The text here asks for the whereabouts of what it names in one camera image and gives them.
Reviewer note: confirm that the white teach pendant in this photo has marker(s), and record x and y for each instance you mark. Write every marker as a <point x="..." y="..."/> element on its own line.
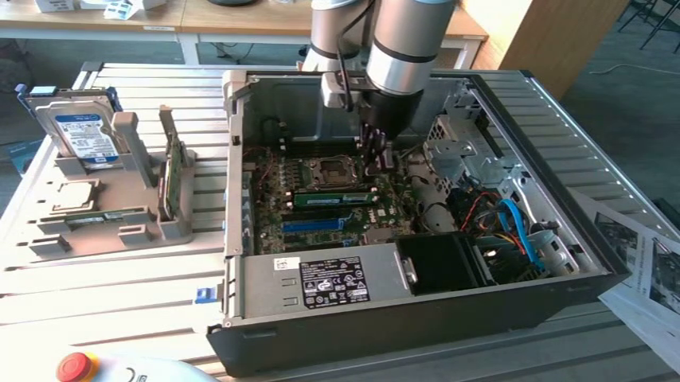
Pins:
<point x="154" y="370"/>

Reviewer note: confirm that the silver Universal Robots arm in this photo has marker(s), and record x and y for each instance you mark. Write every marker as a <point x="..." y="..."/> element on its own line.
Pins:
<point x="401" y="47"/>

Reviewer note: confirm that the red emergency stop button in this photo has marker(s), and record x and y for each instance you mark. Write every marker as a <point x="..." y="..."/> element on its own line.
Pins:
<point x="74" y="367"/>

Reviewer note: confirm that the green motherboard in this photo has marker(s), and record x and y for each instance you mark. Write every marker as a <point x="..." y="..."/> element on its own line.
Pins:
<point x="324" y="223"/>

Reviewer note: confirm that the silver CPU chip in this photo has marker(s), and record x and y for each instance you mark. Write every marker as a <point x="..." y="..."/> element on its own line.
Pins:
<point x="74" y="197"/>

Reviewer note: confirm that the grey power supply unit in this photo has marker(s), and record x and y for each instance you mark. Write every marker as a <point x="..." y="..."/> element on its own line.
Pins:
<point x="340" y="278"/>

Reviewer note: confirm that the blue disk caddy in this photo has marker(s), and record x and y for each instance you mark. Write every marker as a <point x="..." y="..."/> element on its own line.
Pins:
<point x="38" y="91"/>

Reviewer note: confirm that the wooden desk with white frame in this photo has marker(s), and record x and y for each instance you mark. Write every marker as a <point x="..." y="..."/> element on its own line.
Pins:
<point x="159" y="20"/>

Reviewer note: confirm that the silver metal disk bay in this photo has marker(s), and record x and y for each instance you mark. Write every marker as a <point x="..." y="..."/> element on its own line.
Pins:
<point x="463" y="155"/>

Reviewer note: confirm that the wooden cabinet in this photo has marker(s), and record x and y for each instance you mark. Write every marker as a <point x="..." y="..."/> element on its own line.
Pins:
<point x="558" y="36"/>

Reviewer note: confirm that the blue expansion slot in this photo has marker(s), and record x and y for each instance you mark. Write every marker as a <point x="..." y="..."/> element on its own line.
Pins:
<point x="313" y="225"/>

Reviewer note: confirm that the open black PC case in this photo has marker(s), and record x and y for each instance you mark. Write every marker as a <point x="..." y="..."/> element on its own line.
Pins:
<point x="425" y="318"/>

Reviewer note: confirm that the hard disk with blue label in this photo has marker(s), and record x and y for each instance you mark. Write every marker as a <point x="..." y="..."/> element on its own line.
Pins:
<point x="82" y="131"/>

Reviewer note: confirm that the printed paper sheets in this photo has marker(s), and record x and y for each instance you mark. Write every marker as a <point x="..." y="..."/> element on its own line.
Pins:
<point x="638" y="258"/>

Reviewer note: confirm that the black chair legs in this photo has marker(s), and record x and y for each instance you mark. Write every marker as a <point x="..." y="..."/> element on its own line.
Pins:
<point x="656" y="20"/>

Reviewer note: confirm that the grey parts rack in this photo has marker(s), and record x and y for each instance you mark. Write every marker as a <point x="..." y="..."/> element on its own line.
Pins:
<point x="133" y="199"/>

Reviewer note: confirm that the blue plastic clip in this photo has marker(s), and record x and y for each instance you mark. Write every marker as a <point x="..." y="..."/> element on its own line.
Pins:
<point x="205" y="295"/>

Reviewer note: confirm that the CPU socket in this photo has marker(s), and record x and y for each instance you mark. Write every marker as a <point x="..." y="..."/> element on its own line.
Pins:
<point x="330" y="171"/>

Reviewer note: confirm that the green graphics card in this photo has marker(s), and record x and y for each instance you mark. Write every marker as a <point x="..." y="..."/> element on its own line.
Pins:
<point x="173" y="167"/>

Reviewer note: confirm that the white cardboard box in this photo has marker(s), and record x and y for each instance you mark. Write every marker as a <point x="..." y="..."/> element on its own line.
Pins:
<point x="55" y="5"/>

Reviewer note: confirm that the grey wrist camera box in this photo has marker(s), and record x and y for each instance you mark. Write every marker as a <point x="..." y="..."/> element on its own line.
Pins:
<point x="334" y="89"/>

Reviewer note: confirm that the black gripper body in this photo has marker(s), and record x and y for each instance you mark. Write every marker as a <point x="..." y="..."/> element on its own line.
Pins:
<point x="392" y="109"/>

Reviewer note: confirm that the green RAM stick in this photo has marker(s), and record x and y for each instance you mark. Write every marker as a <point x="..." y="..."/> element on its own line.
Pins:
<point x="93" y="219"/>
<point x="332" y="199"/>

